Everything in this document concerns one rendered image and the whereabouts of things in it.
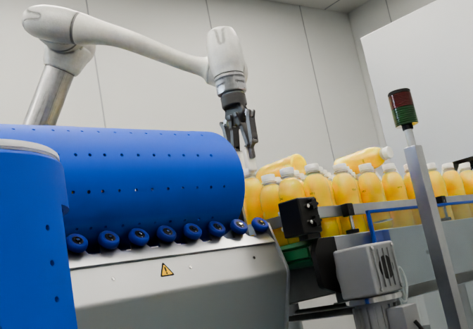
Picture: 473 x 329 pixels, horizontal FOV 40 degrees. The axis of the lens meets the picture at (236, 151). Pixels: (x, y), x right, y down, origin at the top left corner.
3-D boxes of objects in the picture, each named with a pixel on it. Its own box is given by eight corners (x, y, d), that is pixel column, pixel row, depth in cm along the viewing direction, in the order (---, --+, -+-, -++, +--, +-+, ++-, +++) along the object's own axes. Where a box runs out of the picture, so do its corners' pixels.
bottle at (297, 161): (288, 167, 187) (246, 182, 200) (305, 180, 190) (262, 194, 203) (294, 149, 191) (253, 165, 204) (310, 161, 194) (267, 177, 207)
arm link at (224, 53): (245, 67, 185) (249, 80, 198) (235, 17, 188) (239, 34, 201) (208, 75, 185) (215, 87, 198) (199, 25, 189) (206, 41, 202)
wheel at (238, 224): (225, 224, 159) (229, 218, 158) (238, 222, 162) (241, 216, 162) (236, 236, 157) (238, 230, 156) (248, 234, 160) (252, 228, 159)
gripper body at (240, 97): (213, 98, 189) (219, 129, 188) (232, 89, 184) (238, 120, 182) (232, 100, 195) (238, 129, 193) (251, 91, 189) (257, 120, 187)
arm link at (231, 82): (227, 70, 184) (231, 89, 183) (250, 72, 190) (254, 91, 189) (207, 81, 190) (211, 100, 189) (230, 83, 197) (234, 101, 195)
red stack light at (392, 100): (386, 111, 178) (383, 98, 179) (399, 112, 182) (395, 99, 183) (406, 103, 173) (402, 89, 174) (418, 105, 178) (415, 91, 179)
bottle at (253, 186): (260, 240, 185) (248, 177, 189) (278, 235, 181) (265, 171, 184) (243, 242, 181) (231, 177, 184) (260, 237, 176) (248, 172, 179)
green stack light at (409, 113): (390, 128, 177) (386, 111, 178) (403, 129, 181) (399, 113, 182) (410, 121, 172) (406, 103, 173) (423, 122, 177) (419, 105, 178)
